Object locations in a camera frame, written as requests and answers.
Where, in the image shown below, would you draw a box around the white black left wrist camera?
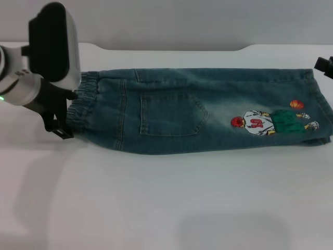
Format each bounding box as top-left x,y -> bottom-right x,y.
21,2 -> 81,91

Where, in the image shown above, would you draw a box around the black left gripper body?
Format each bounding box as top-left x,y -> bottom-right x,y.
22,79 -> 68,131

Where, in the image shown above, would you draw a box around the blue denim shorts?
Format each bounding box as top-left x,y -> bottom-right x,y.
66,67 -> 333,156

